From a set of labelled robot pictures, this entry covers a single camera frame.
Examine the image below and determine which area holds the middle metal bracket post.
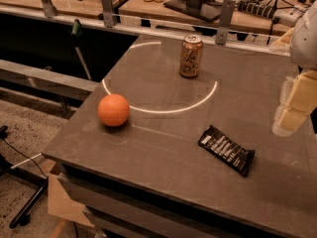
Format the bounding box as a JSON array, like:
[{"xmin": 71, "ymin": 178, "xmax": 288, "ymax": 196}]
[{"xmin": 101, "ymin": 0, "xmax": 116, "ymax": 28}]

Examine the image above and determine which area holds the black power strip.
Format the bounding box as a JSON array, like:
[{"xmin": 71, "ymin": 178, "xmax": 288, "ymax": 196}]
[{"xmin": 238, "ymin": 0, "xmax": 276, "ymax": 20}]

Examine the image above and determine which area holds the white power adapter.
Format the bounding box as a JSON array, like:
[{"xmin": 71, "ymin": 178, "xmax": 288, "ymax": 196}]
[{"xmin": 273, "ymin": 8, "xmax": 304, "ymax": 27}]

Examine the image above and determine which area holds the left metal bracket post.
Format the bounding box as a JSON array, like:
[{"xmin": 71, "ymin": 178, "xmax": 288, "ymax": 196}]
[{"xmin": 41, "ymin": 0, "xmax": 57, "ymax": 18}]

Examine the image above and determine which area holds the green handled tool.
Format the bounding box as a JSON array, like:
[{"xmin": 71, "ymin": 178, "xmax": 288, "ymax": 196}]
[{"xmin": 69, "ymin": 18, "xmax": 93, "ymax": 81}]

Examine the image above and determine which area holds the orange ball fruit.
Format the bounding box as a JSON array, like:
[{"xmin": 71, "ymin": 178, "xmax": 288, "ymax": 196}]
[{"xmin": 97, "ymin": 94, "xmax": 130, "ymax": 127}]

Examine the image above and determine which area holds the right metal bracket post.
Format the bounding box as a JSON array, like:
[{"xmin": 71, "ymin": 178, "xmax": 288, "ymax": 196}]
[{"xmin": 215, "ymin": 0, "xmax": 236, "ymax": 45}]

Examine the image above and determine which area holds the black snack bar wrapper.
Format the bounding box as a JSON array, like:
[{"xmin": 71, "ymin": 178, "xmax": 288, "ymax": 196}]
[{"xmin": 198, "ymin": 125, "xmax": 256, "ymax": 177}]

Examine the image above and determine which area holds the metal bracket post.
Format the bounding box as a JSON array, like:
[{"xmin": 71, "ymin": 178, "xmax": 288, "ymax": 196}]
[
  {"xmin": 101, "ymin": 0, "xmax": 116, "ymax": 28},
  {"xmin": 215, "ymin": 0, "xmax": 236, "ymax": 45},
  {"xmin": 41, "ymin": 0, "xmax": 57, "ymax": 18}
]

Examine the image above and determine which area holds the black chair base leg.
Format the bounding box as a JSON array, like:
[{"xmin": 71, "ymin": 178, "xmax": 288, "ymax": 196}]
[{"xmin": 9, "ymin": 178, "xmax": 49, "ymax": 229}]

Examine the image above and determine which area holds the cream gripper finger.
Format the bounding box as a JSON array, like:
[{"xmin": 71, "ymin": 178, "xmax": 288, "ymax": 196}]
[
  {"xmin": 268, "ymin": 28, "xmax": 294, "ymax": 54},
  {"xmin": 272, "ymin": 70, "xmax": 317, "ymax": 137}
]

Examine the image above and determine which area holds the orange soda can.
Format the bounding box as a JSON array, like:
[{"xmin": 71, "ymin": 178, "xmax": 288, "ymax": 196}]
[{"xmin": 179, "ymin": 34, "xmax": 203, "ymax": 78}]

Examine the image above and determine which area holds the black monitor stand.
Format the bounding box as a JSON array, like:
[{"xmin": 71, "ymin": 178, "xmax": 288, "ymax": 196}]
[{"xmin": 163, "ymin": 0, "xmax": 222, "ymax": 22}]

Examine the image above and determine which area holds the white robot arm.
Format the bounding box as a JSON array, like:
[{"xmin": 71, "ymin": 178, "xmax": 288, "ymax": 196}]
[{"xmin": 272, "ymin": 1, "xmax": 317, "ymax": 137}]

